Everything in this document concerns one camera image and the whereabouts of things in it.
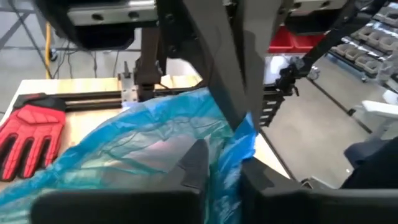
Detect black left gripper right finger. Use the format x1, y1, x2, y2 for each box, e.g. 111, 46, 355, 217
241, 156, 398, 224

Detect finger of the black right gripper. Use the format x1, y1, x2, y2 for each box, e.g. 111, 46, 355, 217
233, 0, 284, 132
157, 0, 250, 132

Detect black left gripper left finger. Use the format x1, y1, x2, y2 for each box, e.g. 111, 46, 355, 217
30, 139, 210, 224

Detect teal plastic trash bag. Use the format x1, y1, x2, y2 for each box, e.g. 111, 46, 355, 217
0, 88, 259, 224

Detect red storage bin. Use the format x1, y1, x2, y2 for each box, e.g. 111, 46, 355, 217
268, 26, 326, 54

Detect dark blue chair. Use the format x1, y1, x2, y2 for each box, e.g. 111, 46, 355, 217
341, 136, 398, 190

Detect grey parts tray rack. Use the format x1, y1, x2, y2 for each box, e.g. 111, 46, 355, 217
330, 2, 398, 76

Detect red and black work glove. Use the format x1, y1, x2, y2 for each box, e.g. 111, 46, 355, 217
0, 92, 67, 183

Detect yellow floor cable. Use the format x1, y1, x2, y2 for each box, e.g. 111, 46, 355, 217
44, 22, 53, 80

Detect silver metal bracket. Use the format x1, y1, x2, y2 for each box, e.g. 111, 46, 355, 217
119, 70, 138, 104

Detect black aluminium table frame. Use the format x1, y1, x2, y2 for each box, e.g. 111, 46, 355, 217
14, 0, 387, 128

